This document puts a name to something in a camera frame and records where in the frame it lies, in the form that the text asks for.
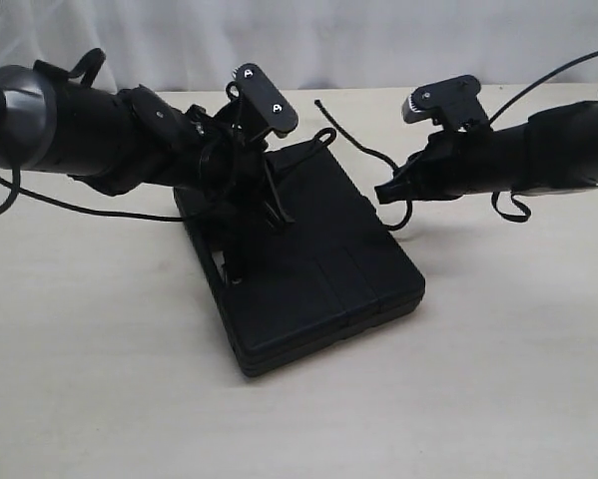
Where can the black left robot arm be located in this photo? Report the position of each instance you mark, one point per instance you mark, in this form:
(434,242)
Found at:
(55,121)

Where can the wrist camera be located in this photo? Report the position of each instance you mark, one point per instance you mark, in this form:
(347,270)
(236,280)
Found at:
(261,106)
(451,103)

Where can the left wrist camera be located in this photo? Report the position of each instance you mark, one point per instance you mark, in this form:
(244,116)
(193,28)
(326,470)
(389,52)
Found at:
(261,106)

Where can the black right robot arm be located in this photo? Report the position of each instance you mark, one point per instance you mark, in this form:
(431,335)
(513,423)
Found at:
(554,152)

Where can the black plastic carrying case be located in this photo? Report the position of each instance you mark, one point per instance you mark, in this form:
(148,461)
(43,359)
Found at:
(333,274)

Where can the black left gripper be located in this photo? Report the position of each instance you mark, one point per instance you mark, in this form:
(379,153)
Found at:
(233,177)

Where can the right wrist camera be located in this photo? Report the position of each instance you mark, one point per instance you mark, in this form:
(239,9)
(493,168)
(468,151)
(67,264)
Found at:
(451,103)

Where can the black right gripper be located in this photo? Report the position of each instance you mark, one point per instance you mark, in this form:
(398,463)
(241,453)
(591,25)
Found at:
(438,172)

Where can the white backdrop curtain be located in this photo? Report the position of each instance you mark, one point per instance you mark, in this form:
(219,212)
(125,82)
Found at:
(195,45)

